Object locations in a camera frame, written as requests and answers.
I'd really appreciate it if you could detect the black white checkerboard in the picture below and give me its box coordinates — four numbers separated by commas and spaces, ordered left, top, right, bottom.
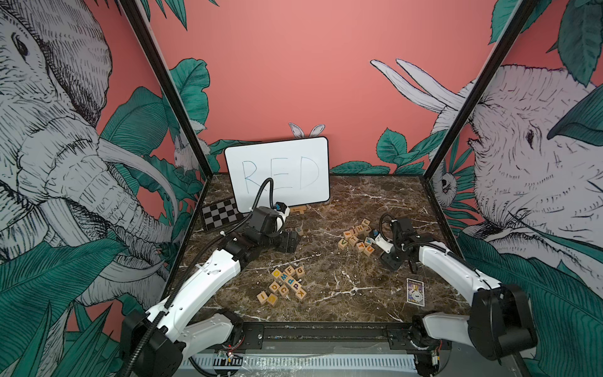
201, 197, 244, 231

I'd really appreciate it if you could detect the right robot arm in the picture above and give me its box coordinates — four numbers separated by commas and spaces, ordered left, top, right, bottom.
372, 214, 538, 361

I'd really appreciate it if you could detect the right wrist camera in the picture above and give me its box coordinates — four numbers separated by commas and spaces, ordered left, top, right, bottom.
373, 234, 394, 254

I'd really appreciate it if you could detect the wooden block letter K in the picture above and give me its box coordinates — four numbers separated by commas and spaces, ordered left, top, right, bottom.
295, 288, 307, 301

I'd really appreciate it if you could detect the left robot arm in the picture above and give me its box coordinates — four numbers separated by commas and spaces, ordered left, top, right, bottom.
118, 202, 298, 376

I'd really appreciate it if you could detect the wooden board stand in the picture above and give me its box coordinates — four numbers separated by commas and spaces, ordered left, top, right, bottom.
290, 205, 310, 215

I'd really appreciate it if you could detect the playing card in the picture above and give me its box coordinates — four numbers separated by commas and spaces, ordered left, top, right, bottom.
406, 278, 426, 307

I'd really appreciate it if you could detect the white slotted cable duct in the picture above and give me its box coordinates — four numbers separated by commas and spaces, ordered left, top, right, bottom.
193, 353, 417, 373

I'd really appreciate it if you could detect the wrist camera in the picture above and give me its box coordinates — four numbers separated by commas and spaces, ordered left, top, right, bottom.
373, 234, 394, 254
274, 202, 291, 232

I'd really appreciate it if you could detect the wooden block orange I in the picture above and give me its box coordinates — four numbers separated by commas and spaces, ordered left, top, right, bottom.
257, 291, 269, 304

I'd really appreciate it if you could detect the plain yellow wooden block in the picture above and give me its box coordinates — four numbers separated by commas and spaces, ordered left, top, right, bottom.
267, 294, 278, 306

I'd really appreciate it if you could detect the white dry-erase board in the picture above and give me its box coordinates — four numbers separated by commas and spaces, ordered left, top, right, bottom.
224, 137, 331, 213

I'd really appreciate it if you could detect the wooden block letter G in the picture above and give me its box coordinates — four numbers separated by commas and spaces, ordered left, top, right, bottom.
295, 266, 306, 278

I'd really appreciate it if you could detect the wooden block letter U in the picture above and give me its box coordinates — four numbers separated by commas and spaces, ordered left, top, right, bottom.
364, 245, 375, 256

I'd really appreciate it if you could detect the black front rail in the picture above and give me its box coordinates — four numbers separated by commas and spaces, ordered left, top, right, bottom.
136, 321, 514, 350

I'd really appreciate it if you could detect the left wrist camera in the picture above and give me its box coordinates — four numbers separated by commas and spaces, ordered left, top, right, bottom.
274, 202, 291, 232

